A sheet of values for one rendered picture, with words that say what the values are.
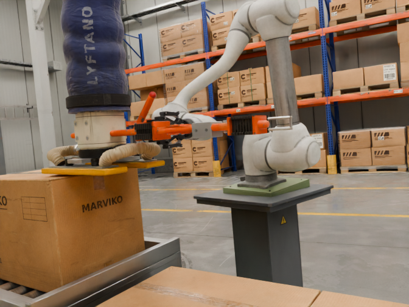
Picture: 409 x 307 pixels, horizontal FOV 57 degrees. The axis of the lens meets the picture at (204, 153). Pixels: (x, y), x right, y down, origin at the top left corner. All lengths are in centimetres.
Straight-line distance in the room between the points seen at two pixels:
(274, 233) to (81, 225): 87
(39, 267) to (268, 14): 130
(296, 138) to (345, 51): 808
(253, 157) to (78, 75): 88
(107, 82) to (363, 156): 718
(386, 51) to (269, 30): 800
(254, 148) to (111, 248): 78
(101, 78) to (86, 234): 55
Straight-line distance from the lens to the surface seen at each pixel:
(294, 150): 163
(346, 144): 818
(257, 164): 177
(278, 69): 165
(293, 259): 194
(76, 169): 131
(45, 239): 142
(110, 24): 137
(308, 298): 122
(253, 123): 97
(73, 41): 137
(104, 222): 147
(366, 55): 960
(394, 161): 814
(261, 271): 187
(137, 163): 136
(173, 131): 114
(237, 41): 171
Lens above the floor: 105
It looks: 3 degrees down
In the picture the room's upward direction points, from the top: 5 degrees counter-clockwise
